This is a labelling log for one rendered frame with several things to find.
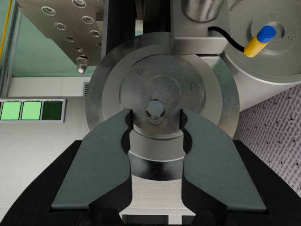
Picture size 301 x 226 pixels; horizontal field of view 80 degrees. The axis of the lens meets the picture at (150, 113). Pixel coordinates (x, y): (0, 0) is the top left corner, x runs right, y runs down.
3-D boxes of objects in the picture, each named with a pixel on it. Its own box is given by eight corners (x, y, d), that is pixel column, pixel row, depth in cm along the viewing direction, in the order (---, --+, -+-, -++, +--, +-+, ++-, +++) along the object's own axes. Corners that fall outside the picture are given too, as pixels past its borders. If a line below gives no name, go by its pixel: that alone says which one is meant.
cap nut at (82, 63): (86, 57, 53) (85, 71, 52) (91, 63, 56) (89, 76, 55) (74, 57, 53) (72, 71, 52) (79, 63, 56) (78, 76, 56)
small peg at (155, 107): (168, 101, 12) (162, 120, 12) (165, 110, 15) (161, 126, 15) (148, 96, 12) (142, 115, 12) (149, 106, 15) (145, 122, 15)
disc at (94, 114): (232, 29, 19) (248, 181, 16) (230, 32, 19) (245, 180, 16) (90, 32, 19) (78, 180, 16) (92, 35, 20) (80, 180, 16)
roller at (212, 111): (218, 43, 18) (228, 162, 16) (182, 106, 43) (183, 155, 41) (104, 45, 18) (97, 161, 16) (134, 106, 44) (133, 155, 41)
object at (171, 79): (215, 63, 16) (195, 148, 14) (208, 73, 18) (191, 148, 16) (132, 44, 16) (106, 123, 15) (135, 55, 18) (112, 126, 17)
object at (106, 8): (113, -75, 23) (105, 59, 19) (134, 38, 46) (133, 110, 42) (109, -75, 23) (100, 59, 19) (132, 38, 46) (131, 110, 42)
